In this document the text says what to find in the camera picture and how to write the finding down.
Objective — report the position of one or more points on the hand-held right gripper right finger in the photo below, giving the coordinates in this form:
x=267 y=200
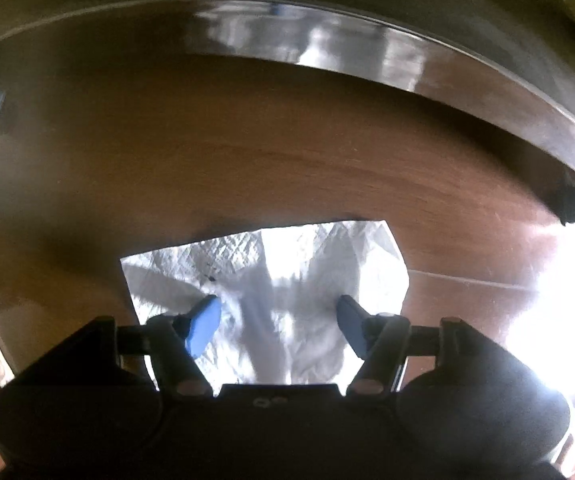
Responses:
x=355 y=322

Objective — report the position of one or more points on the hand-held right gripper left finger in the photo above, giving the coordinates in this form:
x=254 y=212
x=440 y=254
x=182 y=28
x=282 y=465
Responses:
x=202 y=325

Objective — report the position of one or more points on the white embossed paper napkin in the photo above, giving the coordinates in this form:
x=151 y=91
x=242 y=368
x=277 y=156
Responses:
x=317 y=260

